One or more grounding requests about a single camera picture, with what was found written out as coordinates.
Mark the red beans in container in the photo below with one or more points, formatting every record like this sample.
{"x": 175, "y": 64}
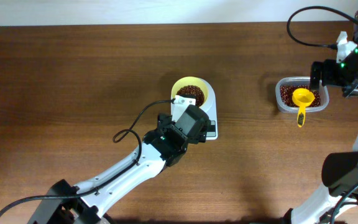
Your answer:
{"x": 286, "y": 92}

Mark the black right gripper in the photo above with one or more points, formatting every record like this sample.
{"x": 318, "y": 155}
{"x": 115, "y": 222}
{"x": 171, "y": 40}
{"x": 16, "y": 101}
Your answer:
{"x": 324, "y": 68}

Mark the white digital kitchen scale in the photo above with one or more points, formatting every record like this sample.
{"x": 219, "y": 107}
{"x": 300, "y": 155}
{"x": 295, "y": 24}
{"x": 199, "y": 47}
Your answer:
{"x": 211, "y": 105}

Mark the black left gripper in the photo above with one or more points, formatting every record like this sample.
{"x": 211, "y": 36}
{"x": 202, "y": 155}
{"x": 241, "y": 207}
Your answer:
{"x": 166, "y": 122}

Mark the yellow plastic bowl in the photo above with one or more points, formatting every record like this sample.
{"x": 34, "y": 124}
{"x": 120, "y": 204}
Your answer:
{"x": 197, "y": 82}

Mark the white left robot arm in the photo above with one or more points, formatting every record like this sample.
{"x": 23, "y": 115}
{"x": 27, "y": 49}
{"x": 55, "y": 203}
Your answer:
{"x": 88, "y": 201}

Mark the yellow measuring scoop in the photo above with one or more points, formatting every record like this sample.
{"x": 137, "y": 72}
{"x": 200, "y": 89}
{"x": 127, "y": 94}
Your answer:
{"x": 303, "y": 98}

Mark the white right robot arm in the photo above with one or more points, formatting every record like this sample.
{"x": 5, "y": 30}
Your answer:
{"x": 338, "y": 191}

